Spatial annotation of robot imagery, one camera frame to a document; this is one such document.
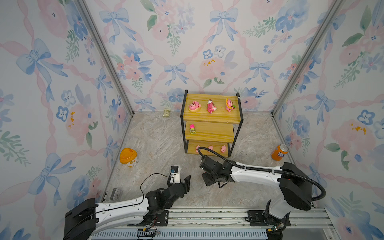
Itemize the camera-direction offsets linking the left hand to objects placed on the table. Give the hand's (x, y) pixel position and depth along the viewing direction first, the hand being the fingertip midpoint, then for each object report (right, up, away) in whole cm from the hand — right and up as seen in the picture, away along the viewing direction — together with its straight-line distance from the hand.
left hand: (187, 175), depth 81 cm
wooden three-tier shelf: (+12, +29, -10) cm, 33 cm away
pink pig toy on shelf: (+23, +12, +16) cm, 30 cm away
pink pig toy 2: (+15, +13, +17) cm, 26 cm away
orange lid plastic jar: (-33, +10, +3) cm, 34 cm away
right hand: (+11, -2, +4) cm, 12 cm away
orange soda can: (+54, +12, +7) cm, 56 cm away
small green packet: (-18, +38, +39) cm, 58 cm away
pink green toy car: (+3, +25, +5) cm, 26 cm away
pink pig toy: (+5, +16, -10) cm, 19 cm away
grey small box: (-36, -9, -3) cm, 38 cm away
